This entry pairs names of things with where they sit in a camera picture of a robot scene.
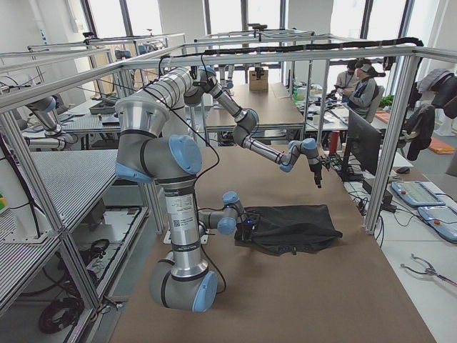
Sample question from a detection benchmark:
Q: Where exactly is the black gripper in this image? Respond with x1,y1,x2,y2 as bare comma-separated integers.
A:
308,156,331,187
235,213,261,240

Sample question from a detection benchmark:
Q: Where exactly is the black printed t-shirt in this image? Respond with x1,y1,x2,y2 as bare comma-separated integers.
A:
234,204,343,256

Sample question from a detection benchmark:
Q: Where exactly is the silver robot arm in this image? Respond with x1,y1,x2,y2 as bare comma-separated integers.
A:
115,66,244,312
184,66,328,187

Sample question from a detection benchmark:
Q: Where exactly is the black Huawei monitor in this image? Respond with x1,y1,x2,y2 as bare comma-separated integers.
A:
340,111,381,182

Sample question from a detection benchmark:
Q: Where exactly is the seated person with headset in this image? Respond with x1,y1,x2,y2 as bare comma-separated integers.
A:
343,60,385,118

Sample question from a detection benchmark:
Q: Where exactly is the blue teach pendant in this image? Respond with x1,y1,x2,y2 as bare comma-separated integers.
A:
417,206,457,243
391,181,445,208

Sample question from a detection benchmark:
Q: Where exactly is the cardboard box on far table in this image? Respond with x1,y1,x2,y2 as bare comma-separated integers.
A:
248,69,268,91

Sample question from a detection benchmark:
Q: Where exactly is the long metal grabber tool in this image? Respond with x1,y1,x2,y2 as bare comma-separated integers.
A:
400,254,456,286

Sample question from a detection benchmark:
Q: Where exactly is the aluminium frame post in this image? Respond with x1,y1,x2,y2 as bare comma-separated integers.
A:
364,55,421,235

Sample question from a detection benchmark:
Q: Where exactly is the black overhead cable conduit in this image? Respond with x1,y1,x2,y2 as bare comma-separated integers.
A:
159,36,425,69

